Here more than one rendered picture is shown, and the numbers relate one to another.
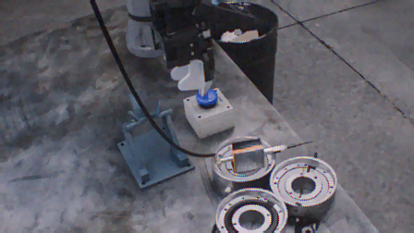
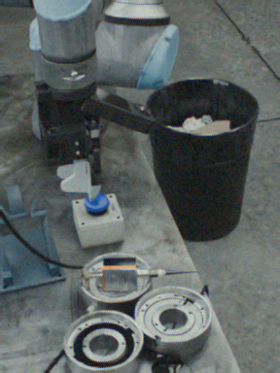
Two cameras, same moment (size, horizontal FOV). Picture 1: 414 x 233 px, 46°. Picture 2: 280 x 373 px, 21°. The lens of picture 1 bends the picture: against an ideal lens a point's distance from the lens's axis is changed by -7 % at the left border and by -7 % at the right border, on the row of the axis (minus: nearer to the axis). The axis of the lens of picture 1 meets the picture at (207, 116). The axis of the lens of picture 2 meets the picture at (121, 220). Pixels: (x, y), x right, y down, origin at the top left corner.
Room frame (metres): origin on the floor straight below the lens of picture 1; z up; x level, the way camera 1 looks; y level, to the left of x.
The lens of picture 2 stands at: (-0.18, -0.17, 1.58)
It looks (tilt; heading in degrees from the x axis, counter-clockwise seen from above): 39 degrees down; 8
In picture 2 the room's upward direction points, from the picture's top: 3 degrees counter-clockwise
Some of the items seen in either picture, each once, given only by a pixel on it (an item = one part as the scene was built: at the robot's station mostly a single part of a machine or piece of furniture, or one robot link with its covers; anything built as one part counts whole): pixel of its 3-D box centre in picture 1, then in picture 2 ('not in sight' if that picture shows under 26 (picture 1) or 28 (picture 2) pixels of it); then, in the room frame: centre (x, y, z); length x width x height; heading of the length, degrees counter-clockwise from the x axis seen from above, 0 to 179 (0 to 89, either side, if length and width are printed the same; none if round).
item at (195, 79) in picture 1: (194, 81); (80, 183); (0.72, 0.01, 0.91); 0.06 x 0.03 x 0.09; 108
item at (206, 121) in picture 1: (208, 110); (97, 218); (0.75, 0.00, 0.82); 0.08 x 0.07 x 0.05; 18
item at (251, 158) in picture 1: (249, 158); (120, 277); (0.59, -0.06, 0.85); 0.05 x 0.02 x 0.04; 96
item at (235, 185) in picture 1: (243, 165); (116, 286); (0.60, -0.05, 0.82); 0.10 x 0.10 x 0.04
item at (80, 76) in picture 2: not in sight; (70, 68); (0.73, 0.01, 1.10); 0.08 x 0.08 x 0.05
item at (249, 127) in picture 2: (238, 65); (200, 162); (1.78, -0.16, 0.21); 0.34 x 0.34 x 0.43
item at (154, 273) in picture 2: (262, 151); (137, 272); (0.60, -0.08, 0.85); 0.17 x 0.02 x 0.04; 96
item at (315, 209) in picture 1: (303, 189); (173, 322); (0.53, -0.14, 0.82); 0.10 x 0.10 x 0.04
